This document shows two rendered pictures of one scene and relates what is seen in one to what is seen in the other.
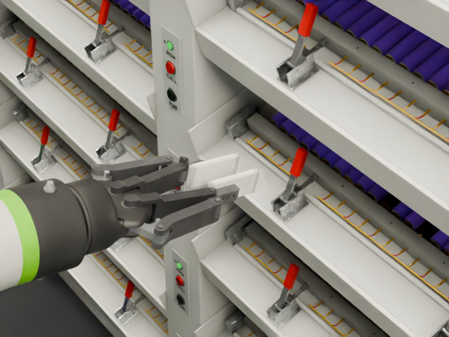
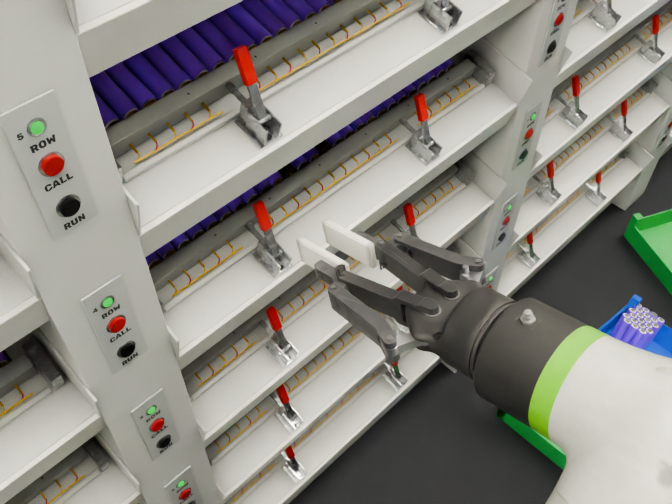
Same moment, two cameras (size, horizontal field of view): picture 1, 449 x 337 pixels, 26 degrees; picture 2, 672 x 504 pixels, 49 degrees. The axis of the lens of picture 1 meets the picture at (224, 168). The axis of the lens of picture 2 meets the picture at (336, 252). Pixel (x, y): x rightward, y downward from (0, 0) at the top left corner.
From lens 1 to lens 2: 1.01 m
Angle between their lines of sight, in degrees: 63
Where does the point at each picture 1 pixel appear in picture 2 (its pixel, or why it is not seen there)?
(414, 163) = (393, 53)
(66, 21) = not seen: outside the picture
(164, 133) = (120, 406)
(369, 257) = (340, 197)
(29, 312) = not seen: outside the picture
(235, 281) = (237, 399)
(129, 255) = not seen: outside the picture
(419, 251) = (352, 149)
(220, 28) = (150, 203)
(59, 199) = (537, 309)
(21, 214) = (590, 332)
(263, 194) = (250, 284)
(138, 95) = (41, 445)
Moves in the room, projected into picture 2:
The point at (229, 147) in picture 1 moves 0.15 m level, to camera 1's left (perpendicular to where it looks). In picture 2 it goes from (172, 319) to (167, 447)
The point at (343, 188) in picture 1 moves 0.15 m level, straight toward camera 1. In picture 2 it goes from (272, 198) to (398, 203)
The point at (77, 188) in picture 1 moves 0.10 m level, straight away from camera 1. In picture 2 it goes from (491, 309) to (374, 342)
